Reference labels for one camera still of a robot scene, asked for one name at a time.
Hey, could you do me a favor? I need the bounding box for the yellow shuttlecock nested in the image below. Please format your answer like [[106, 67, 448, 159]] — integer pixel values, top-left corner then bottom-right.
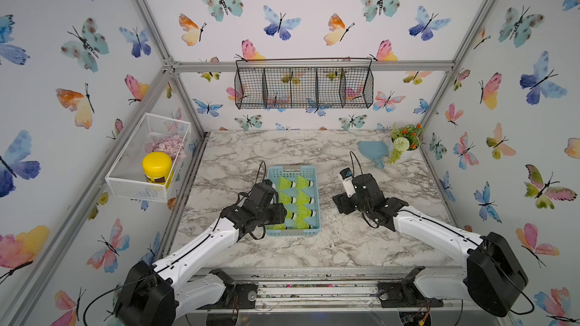
[[269, 224, 287, 230], [285, 211, 298, 220]]

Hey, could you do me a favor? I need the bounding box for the light blue plastic storage basket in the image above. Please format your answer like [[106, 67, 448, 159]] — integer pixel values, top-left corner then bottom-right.
[[266, 165, 322, 237]]

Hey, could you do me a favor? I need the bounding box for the yellow shuttlecock bottom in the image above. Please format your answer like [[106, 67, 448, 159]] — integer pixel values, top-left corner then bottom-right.
[[295, 176, 314, 190]]

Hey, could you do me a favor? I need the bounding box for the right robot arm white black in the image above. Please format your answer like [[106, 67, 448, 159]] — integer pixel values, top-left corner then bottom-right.
[[332, 168, 529, 318]]

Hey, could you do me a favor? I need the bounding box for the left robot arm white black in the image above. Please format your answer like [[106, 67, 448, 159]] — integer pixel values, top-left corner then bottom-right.
[[113, 180, 287, 325]]

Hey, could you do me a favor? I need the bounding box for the light blue plastic scoop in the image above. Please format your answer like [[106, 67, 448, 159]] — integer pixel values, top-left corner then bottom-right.
[[358, 141, 390, 169]]

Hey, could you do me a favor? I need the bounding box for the artificial plant in white pot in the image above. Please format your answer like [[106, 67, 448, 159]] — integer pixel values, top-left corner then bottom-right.
[[388, 124, 424, 165]]

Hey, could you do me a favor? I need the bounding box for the pink round item in basket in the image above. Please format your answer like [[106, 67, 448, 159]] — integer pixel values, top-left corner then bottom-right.
[[153, 135, 187, 161]]

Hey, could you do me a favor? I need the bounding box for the yellow lidded jar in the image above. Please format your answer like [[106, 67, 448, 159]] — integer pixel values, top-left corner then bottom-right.
[[142, 152, 173, 188]]

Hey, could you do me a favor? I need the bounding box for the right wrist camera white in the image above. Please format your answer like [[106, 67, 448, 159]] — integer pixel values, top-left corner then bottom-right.
[[339, 168, 356, 198]]

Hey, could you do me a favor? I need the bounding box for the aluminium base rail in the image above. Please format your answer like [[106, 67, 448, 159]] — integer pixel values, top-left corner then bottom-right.
[[189, 266, 472, 315]]

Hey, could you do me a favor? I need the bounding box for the white mesh wall basket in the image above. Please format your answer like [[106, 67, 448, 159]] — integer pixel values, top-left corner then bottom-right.
[[106, 113, 191, 202]]

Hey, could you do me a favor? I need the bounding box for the black wire wall basket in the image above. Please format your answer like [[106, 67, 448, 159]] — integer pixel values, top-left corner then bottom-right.
[[234, 57, 375, 110]]

